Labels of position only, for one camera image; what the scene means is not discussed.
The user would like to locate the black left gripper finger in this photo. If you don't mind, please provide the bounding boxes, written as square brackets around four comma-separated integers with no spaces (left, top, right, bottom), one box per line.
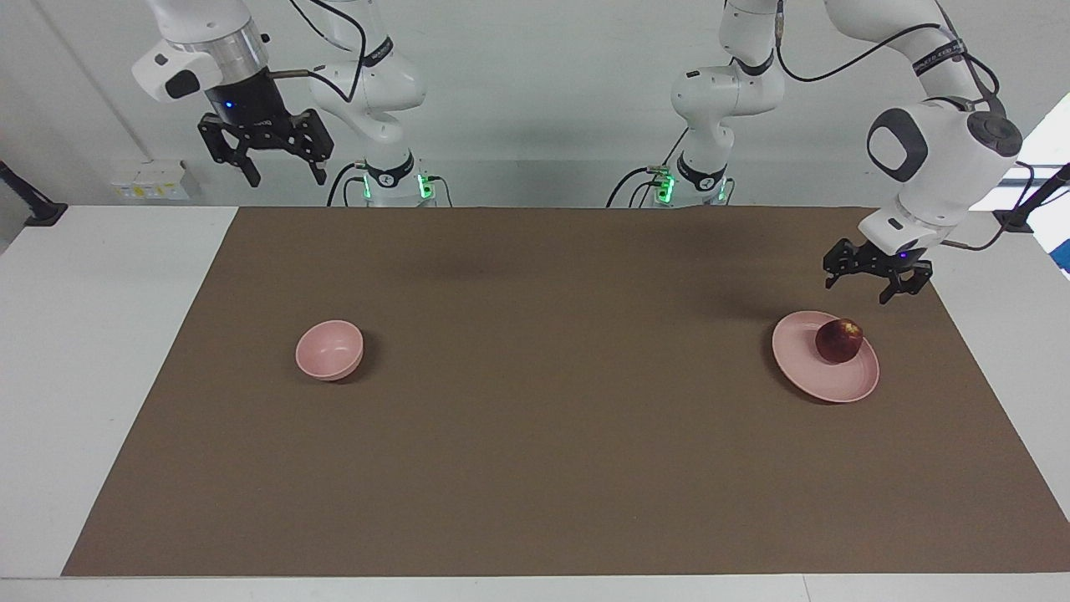
[823,239,870,289]
[879,263,934,304]

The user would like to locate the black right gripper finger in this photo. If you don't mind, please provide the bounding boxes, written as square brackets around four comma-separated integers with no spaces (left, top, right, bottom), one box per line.
[293,110,335,186]
[198,117,262,187]

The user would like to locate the dark red apple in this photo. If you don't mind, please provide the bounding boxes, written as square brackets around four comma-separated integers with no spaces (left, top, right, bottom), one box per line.
[816,318,864,365]

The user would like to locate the pink plate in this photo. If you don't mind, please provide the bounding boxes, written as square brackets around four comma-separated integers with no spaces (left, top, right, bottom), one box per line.
[772,311,880,404]

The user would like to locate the pink bowl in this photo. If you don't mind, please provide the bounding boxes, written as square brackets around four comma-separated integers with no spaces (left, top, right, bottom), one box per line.
[295,320,365,382]

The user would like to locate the brown table mat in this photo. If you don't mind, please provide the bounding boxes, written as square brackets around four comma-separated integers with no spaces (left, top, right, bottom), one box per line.
[61,207,1070,578]

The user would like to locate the black right arm gripper cable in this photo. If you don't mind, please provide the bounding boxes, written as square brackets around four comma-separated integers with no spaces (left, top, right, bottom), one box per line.
[269,0,369,105]

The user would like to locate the black arm gripper cable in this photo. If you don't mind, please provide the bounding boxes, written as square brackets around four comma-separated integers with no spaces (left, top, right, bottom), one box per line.
[773,0,1037,252]
[269,0,369,105]

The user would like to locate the white wall socket box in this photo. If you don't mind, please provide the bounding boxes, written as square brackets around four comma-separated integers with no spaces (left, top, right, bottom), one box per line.
[109,161,201,202]

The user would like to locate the black clamp mount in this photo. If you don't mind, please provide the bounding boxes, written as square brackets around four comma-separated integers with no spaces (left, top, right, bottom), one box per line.
[993,163,1070,233]
[0,159,69,228]

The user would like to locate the black left arm gripper cable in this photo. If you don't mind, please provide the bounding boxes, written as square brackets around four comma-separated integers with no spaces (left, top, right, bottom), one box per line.
[773,0,1037,252]

